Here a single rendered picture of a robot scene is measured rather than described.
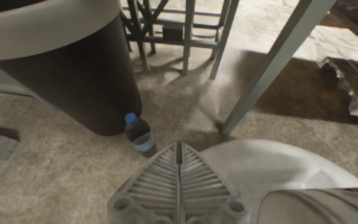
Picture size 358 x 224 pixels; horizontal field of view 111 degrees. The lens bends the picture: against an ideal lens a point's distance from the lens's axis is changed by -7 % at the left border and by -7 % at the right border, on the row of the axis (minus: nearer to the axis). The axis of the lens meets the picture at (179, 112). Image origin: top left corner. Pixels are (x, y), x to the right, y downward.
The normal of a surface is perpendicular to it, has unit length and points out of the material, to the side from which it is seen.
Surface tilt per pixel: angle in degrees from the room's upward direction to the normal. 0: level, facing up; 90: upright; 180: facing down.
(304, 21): 90
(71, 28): 91
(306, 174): 69
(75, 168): 0
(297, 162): 1
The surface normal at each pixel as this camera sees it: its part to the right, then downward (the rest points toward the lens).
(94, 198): 0.02, -0.53
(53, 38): 0.57, 0.71
